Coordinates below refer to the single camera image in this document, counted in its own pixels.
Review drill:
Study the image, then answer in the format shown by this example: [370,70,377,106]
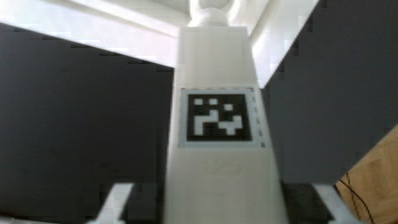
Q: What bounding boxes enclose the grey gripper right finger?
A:
[313,184,363,224]

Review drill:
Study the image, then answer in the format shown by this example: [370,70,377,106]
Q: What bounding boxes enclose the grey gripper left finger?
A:
[86,183,134,224]

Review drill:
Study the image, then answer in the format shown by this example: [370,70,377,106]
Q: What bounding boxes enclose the white desk leg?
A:
[164,0,290,224]

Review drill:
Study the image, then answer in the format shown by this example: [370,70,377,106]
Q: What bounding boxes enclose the white desk top tray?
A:
[0,0,321,84]

